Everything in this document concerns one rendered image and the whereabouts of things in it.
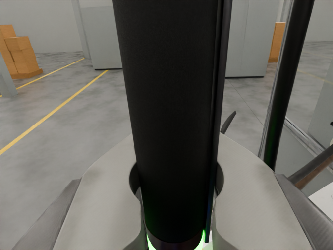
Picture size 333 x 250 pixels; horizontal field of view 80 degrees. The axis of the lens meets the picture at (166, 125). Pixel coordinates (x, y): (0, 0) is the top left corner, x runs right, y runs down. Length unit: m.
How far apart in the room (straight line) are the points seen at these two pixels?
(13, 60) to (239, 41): 6.98
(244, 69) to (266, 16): 1.28
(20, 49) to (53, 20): 6.15
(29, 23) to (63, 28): 1.90
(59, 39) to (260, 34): 11.13
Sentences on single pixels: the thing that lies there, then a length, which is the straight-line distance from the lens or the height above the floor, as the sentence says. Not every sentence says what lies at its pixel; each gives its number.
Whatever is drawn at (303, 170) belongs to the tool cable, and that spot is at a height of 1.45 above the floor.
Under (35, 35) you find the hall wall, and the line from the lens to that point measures 14.74.
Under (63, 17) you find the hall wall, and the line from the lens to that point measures 13.75.
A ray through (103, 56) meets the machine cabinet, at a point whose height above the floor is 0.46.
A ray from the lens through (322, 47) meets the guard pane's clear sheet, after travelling 1.25.
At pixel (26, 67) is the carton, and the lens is 8.25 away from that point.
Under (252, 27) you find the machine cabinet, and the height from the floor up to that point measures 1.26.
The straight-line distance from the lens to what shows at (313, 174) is 0.31.
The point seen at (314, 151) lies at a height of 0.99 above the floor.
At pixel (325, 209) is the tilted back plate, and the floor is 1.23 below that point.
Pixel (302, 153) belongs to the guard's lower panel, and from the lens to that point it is 1.35.
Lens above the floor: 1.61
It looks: 29 degrees down
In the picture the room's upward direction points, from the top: 3 degrees counter-clockwise
